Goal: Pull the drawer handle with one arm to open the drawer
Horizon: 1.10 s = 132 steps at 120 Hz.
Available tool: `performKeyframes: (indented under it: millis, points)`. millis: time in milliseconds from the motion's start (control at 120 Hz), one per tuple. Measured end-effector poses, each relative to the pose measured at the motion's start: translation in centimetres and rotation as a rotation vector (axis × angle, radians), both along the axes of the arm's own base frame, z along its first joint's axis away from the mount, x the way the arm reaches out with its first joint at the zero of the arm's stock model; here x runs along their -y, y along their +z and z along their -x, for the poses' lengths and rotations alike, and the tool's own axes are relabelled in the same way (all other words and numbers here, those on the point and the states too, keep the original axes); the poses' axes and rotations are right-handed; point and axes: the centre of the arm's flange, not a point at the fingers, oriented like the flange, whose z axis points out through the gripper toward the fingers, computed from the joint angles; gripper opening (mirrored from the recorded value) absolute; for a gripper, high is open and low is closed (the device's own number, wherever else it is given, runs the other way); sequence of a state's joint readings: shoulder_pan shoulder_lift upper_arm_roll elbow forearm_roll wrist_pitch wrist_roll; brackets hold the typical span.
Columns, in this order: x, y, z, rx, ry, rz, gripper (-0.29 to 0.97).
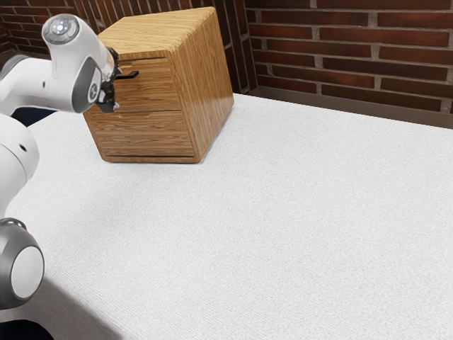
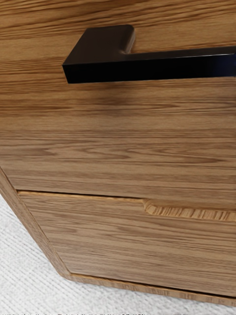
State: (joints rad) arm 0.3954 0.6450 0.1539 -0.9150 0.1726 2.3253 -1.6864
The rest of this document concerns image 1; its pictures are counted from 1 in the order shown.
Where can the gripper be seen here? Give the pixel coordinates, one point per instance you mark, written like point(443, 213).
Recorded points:
point(108, 93)

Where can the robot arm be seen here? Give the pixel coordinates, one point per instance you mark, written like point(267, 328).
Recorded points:
point(63, 78)

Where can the wooden cabinet with drawers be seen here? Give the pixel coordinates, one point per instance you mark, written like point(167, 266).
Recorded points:
point(198, 78)

